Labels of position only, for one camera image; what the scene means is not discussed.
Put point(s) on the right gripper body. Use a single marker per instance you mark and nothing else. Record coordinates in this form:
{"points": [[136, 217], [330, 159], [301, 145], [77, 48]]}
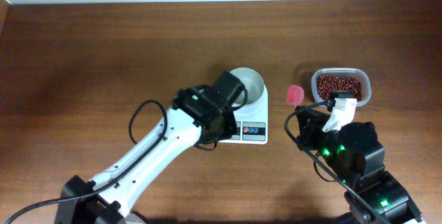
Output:
{"points": [[307, 121]]}

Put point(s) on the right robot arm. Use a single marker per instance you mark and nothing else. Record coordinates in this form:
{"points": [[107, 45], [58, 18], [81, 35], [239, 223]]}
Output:
{"points": [[354, 158]]}

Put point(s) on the white digital kitchen scale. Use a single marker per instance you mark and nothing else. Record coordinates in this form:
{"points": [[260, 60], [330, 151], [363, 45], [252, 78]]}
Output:
{"points": [[253, 123]]}

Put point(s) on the pink measuring scoop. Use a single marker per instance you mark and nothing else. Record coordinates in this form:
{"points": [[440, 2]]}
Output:
{"points": [[295, 95]]}

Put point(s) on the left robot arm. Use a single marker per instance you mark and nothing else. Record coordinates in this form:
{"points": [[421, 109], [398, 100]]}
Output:
{"points": [[198, 115]]}

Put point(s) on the red beans in container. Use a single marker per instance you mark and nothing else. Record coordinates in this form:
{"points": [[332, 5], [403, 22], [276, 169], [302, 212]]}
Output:
{"points": [[325, 84]]}

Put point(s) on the clear plastic bean container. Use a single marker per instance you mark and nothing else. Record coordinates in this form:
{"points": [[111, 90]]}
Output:
{"points": [[360, 75]]}

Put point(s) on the white round bowl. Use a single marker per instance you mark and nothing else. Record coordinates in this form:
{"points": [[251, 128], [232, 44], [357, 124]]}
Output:
{"points": [[253, 82]]}

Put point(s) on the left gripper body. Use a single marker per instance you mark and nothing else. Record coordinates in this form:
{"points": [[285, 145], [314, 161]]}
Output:
{"points": [[224, 130]]}

